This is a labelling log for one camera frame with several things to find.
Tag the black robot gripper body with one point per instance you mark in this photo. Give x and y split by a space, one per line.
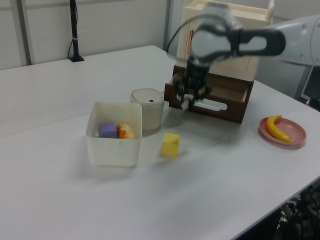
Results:
196 75

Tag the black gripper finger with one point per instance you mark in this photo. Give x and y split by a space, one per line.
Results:
197 98
180 98

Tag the black white panda toy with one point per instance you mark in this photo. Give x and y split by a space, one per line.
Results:
186 103

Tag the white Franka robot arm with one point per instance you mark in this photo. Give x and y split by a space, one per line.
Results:
295 40

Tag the wooden drawer dark front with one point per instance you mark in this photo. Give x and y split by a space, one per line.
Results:
225 113

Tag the dark brown drawer housing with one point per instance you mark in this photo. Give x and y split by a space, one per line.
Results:
250 86

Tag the orange white bread toy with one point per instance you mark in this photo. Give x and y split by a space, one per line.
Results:
125 131

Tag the yellow toy banana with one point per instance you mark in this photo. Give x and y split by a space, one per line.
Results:
273 128

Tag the cream lidded round container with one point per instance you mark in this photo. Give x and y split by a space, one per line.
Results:
151 110

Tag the copper cabinet latch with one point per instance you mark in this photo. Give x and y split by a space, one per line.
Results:
190 41

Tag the yellow foam cube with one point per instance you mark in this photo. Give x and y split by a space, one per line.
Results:
170 146

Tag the cream plastic storage cabinet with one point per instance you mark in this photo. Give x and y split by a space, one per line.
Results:
245 65

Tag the purple foam cube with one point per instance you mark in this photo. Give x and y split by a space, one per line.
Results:
107 130

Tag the cream plastic open bin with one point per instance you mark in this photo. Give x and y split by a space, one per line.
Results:
112 152

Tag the pink plate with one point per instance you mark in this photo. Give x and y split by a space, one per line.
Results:
295 132

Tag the black pole stand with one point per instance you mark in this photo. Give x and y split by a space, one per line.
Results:
74 30

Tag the black equipment under table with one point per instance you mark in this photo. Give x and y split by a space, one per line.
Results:
300 215

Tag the grey monitor frame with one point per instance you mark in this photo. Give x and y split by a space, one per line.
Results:
308 87

